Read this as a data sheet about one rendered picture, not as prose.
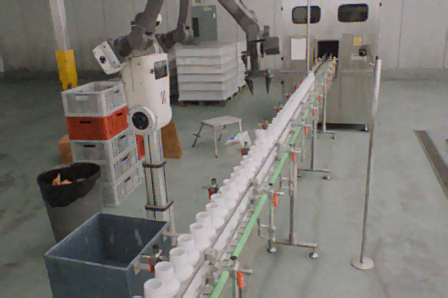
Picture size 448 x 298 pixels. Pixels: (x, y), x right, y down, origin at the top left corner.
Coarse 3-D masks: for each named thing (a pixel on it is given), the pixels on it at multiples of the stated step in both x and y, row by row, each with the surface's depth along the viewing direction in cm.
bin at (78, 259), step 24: (96, 216) 152; (120, 216) 151; (72, 240) 139; (96, 240) 153; (120, 240) 155; (144, 240) 151; (168, 240) 145; (48, 264) 127; (72, 264) 124; (96, 264) 120; (120, 264) 157; (144, 264) 123; (72, 288) 127; (96, 288) 124; (120, 288) 120
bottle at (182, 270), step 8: (176, 248) 88; (184, 248) 87; (176, 256) 85; (184, 256) 85; (176, 264) 85; (184, 264) 86; (176, 272) 85; (184, 272) 86; (192, 272) 87; (184, 280) 85; (192, 288) 88; (184, 296) 87; (192, 296) 88
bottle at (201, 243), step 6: (198, 222) 98; (192, 228) 98; (198, 228) 99; (204, 228) 97; (192, 234) 96; (198, 234) 95; (204, 234) 97; (198, 240) 96; (204, 240) 97; (198, 246) 96; (204, 246) 96; (204, 252) 96; (204, 264) 97; (204, 270) 98; (204, 276) 98
